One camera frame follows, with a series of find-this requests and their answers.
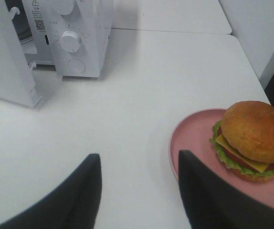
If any white microwave oven body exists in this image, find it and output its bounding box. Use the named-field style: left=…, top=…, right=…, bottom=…
left=5, top=0, right=114, bottom=77

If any burger with bun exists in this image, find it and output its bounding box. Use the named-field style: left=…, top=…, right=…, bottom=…
left=210, top=101, right=274, bottom=183

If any round door release button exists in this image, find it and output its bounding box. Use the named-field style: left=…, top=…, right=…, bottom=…
left=68, top=59, right=86, bottom=73

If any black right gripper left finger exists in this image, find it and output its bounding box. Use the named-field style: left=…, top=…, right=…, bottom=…
left=0, top=154, right=102, bottom=229

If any white round knob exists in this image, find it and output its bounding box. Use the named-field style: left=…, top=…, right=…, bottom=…
left=50, top=0, right=76, bottom=15
left=60, top=31, right=82, bottom=53

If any pink round plate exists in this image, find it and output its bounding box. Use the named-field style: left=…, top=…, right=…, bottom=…
left=169, top=109, right=274, bottom=208

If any white warning label sticker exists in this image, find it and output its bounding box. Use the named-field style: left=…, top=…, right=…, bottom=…
left=30, top=0, right=46, bottom=32

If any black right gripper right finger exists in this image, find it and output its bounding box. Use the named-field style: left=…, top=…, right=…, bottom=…
left=179, top=150, right=274, bottom=229

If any white microwave door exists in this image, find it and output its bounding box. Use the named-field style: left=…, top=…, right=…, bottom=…
left=0, top=0, right=41, bottom=107

